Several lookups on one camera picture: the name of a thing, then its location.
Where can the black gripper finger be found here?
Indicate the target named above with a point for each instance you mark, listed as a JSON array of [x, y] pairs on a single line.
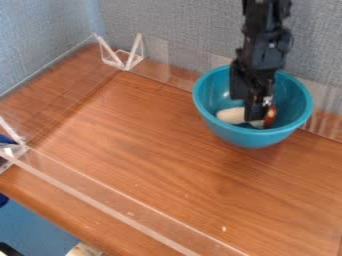
[[260, 94], [239, 82]]

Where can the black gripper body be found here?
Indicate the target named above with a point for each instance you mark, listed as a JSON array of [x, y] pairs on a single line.
[[263, 52]]

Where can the blue plastic bowl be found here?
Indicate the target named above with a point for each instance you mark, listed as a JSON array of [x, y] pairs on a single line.
[[292, 101]]

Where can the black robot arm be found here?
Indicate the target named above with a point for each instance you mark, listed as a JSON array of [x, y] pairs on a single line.
[[264, 15]]

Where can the clear acrylic barrier wall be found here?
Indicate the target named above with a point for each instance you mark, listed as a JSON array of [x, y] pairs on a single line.
[[123, 159]]

